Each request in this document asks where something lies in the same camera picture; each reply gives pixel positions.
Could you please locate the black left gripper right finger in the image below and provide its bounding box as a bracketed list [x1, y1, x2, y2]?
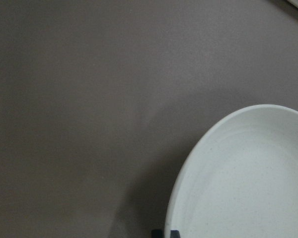
[170, 230, 181, 238]

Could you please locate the cream round plate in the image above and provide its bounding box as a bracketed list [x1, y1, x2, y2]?
[164, 105, 298, 238]

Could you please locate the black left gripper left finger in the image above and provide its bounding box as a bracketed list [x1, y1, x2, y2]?
[151, 229, 163, 238]

